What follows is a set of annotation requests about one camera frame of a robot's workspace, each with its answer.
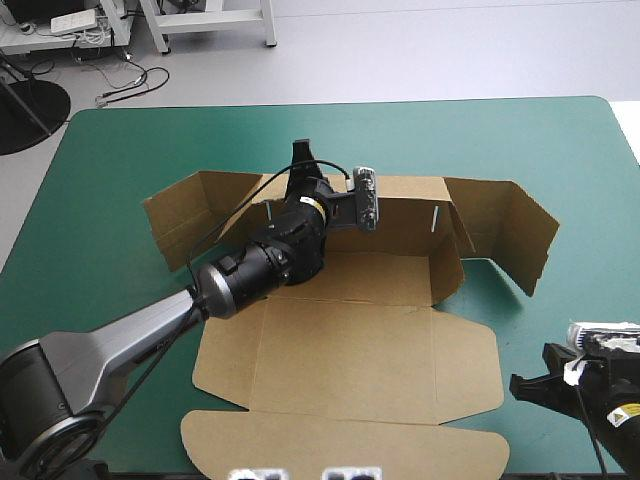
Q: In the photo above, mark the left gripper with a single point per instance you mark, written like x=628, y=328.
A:
x=306, y=184

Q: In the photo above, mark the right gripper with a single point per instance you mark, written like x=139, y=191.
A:
x=595, y=362

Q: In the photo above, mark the brown cardboard box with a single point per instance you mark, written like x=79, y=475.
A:
x=345, y=360

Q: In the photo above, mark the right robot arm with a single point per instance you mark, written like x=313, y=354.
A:
x=617, y=420

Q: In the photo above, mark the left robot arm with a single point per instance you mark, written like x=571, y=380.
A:
x=125, y=340

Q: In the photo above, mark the white power strip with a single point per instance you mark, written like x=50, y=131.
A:
x=74, y=21

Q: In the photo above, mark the black round stand base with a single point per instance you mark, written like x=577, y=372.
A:
x=30, y=115

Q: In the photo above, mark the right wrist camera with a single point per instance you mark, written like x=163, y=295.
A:
x=600, y=332

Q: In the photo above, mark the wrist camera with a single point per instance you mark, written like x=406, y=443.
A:
x=600, y=332
x=366, y=200

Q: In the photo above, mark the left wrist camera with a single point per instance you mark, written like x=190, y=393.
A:
x=366, y=200

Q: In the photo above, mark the white table frame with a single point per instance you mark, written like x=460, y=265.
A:
x=215, y=20

